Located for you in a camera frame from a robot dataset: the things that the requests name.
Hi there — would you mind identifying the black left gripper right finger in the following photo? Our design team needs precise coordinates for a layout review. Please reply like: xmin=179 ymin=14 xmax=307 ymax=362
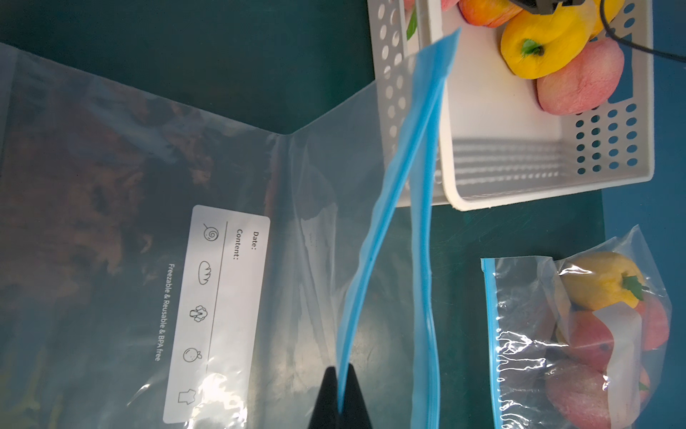
xmin=341 ymin=364 xmax=373 ymax=429

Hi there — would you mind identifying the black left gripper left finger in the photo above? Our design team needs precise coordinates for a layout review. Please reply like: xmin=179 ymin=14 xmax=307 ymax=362
xmin=307 ymin=366 xmax=339 ymax=429

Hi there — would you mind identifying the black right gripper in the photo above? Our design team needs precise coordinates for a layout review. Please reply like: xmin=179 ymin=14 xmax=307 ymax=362
xmin=509 ymin=0 xmax=584 ymax=15

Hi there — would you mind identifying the clear zip-top bag blue zipper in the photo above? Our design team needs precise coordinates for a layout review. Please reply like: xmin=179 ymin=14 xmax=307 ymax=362
xmin=482 ymin=227 xmax=672 ymax=428

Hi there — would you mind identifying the pink peach with leaf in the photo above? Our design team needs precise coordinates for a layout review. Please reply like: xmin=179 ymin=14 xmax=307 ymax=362
xmin=543 ymin=359 xmax=659 ymax=428

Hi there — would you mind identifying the pink peach large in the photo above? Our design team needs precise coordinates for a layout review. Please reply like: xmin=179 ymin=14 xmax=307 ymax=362
xmin=556 ymin=294 xmax=669 ymax=372

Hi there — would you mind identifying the yellow red mango fruit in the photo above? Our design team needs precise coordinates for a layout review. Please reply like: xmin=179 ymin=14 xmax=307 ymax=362
xmin=559 ymin=252 xmax=647 ymax=311

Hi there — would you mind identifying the yellow peach back middle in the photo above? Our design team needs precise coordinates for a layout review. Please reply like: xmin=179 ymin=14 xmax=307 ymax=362
xmin=500 ymin=1 xmax=597 ymax=80

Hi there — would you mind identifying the yellow peach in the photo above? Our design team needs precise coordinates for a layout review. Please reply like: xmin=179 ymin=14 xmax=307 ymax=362
xmin=500 ymin=1 xmax=597 ymax=80
xmin=591 ymin=0 xmax=625 ymax=39

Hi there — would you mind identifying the orange wrinkled peach back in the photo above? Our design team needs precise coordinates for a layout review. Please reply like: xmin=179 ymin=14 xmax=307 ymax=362
xmin=457 ymin=0 xmax=523 ymax=28

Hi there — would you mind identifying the yellow peach back right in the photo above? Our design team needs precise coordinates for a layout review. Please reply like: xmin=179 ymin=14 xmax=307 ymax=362
xmin=591 ymin=0 xmax=625 ymax=39

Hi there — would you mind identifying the white perforated plastic basket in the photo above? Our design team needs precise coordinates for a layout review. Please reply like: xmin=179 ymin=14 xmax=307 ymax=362
xmin=367 ymin=1 xmax=655 ymax=211

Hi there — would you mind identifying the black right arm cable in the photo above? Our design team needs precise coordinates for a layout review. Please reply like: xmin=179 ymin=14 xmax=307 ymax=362
xmin=598 ymin=0 xmax=686 ymax=64

